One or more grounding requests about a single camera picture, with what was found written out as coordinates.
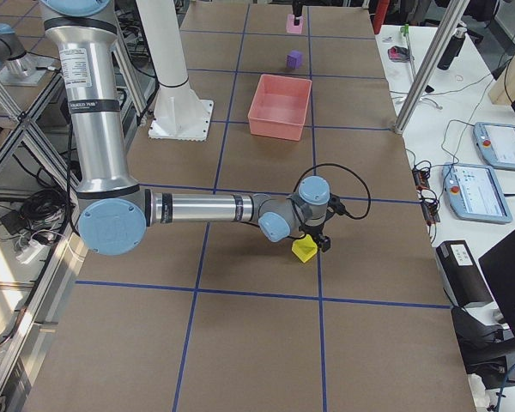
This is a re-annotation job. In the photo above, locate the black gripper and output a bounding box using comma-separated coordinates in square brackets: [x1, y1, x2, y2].
[302, 214, 331, 252]

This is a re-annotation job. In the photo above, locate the yellow foam block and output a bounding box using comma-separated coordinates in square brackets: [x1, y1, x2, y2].
[291, 235, 318, 264]

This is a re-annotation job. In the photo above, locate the light pink foam block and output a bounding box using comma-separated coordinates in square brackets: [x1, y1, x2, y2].
[286, 14, 303, 34]

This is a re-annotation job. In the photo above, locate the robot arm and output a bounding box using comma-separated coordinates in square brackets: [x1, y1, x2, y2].
[40, 1, 331, 256]

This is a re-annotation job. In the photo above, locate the pink plastic bin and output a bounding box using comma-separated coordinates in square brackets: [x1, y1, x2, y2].
[248, 74, 312, 142]

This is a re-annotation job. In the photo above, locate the purple foam block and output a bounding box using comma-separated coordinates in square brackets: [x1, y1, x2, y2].
[286, 50, 303, 70]

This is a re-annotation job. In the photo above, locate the pink and black pouch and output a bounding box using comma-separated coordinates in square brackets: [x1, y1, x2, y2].
[387, 45, 409, 63]

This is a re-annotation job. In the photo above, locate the aluminium rod on desk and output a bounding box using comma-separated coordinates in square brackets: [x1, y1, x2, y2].
[400, 24, 416, 81]

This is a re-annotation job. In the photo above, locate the small electronics board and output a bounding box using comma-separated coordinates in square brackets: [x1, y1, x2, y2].
[412, 167, 430, 191]

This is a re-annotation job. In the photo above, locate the black power supply box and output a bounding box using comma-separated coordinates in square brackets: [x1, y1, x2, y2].
[435, 240, 494, 309]

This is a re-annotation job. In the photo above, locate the near teach pendant tablet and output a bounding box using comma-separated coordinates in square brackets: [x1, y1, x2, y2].
[442, 163, 512, 224]

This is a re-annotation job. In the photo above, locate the teach pendant tablet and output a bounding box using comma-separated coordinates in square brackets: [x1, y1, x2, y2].
[442, 163, 512, 224]
[473, 122, 515, 171]

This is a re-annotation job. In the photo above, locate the black water bottle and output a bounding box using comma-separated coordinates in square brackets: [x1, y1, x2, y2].
[437, 27, 467, 70]

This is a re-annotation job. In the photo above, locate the black computer monitor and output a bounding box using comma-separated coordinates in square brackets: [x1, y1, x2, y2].
[479, 229, 515, 334]

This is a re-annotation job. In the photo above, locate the far teach pendant tablet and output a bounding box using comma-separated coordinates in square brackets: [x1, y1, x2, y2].
[473, 122, 515, 171]

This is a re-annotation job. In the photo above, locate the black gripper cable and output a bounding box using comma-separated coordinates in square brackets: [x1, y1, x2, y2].
[298, 162, 373, 220]

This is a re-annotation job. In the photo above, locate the aluminium frame post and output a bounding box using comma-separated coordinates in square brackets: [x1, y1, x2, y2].
[392, 0, 470, 135]

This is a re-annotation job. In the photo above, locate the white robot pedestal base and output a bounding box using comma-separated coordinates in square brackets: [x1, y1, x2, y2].
[136, 0, 214, 141]

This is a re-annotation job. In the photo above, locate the aluminium frame rail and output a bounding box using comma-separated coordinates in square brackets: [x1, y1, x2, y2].
[0, 72, 78, 188]

